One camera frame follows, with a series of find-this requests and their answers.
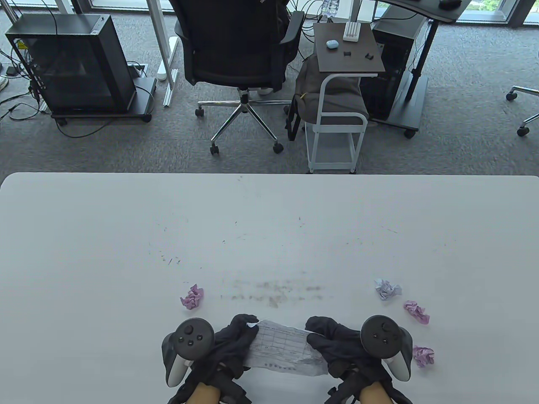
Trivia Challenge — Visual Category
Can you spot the grey backpack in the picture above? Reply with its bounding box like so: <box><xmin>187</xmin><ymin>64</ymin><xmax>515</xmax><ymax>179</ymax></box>
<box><xmin>286</xmin><ymin>55</ymin><xmax>370</xmax><ymax>141</ymax></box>

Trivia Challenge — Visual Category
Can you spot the white paper invoice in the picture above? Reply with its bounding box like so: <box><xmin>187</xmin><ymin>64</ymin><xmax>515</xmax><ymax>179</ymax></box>
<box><xmin>244</xmin><ymin>320</ymin><xmax>330</xmax><ymax>376</ymax></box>
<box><xmin>375</xmin><ymin>279</ymin><xmax>403</xmax><ymax>301</ymax></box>

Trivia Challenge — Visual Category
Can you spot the person's right hand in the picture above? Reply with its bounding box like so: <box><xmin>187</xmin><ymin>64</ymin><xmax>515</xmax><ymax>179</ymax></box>
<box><xmin>305</xmin><ymin>316</ymin><xmax>412</xmax><ymax>404</ymax></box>

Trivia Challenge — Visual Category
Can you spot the person's left forearm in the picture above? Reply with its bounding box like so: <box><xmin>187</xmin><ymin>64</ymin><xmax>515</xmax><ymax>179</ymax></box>
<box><xmin>185</xmin><ymin>381</ymin><xmax>222</xmax><ymax>404</ymax></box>

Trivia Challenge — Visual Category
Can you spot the black glass computer tower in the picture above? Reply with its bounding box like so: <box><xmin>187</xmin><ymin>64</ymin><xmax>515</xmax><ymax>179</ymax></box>
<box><xmin>5</xmin><ymin>14</ymin><xmax>137</xmax><ymax>114</ymax></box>

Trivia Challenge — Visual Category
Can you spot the grey hand controller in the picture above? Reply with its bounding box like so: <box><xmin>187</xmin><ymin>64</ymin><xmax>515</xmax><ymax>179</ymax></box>
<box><xmin>360</xmin><ymin>316</ymin><xmax>413</xmax><ymax>381</ymax></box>
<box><xmin>161</xmin><ymin>319</ymin><xmax>216</xmax><ymax>388</ymax></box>

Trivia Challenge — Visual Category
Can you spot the black office chair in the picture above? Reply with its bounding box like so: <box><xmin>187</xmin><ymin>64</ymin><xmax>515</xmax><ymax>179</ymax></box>
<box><xmin>174</xmin><ymin>0</ymin><xmax>304</xmax><ymax>155</ymax></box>

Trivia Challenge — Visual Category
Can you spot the pink paper invoice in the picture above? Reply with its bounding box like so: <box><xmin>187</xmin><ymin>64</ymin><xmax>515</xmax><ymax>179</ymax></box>
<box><xmin>181</xmin><ymin>284</ymin><xmax>205</xmax><ymax>310</ymax></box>
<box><xmin>404</xmin><ymin>300</ymin><xmax>430</xmax><ymax>325</ymax></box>
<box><xmin>413</xmin><ymin>346</ymin><xmax>435</xmax><ymax>367</ymax></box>

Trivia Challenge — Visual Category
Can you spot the black cable bundle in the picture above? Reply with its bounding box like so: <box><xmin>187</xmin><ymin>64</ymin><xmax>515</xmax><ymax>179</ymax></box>
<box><xmin>0</xmin><ymin>44</ymin><xmax>52</xmax><ymax>122</ymax></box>

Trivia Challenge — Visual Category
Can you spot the black standing desk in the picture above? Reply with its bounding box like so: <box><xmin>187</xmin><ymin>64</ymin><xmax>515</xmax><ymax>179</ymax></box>
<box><xmin>371</xmin><ymin>0</ymin><xmax>472</xmax><ymax>138</ymax></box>

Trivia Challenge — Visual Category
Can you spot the silver chair base with casters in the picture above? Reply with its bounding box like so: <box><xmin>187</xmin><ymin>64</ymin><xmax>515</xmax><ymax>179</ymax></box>
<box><xmin>506</xmin><ymin>85</ymin><xmax>539</xmax><ymax>137</ymax></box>

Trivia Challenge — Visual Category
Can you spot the person's right forearm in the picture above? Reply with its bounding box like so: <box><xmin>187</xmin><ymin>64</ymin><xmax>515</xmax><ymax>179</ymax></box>
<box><xmin>358</xmin><ymin>385</ymin><xmax>395</xmax><ymax>404</ymax></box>

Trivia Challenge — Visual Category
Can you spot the white side table brown top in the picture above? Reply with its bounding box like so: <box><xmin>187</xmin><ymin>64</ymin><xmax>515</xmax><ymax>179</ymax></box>
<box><xmin>305</xmin><ymin>22</ymin><xmax>386</xmax><ymax>174</ymax></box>

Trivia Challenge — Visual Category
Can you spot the black rolling platform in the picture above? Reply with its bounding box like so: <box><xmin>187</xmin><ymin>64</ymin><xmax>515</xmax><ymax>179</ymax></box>
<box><xmin>51</xmin><ymin>77</ymin><xmax>157</xmax><ymax>127</ymax></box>

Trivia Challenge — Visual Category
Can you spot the white desk leg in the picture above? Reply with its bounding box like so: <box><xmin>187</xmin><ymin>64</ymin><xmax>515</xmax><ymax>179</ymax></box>
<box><xmin>146</xmin><ymin>0</ymin><xmax>179</xmax><ymax>107</ymax></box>

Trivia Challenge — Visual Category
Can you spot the black floor cable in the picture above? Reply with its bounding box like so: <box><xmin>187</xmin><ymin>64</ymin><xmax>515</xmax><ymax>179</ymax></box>
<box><xmin>54</xmin><ymin>113</ymin><xmax>127</xmax><ymax>138</ymax></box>

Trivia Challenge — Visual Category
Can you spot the person's left hand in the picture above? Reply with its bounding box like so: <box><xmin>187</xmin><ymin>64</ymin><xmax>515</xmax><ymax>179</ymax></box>
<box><xmin>168</xmin><ymin>314</ymin><xmax>260</xmax><ymax>404</ymax></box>

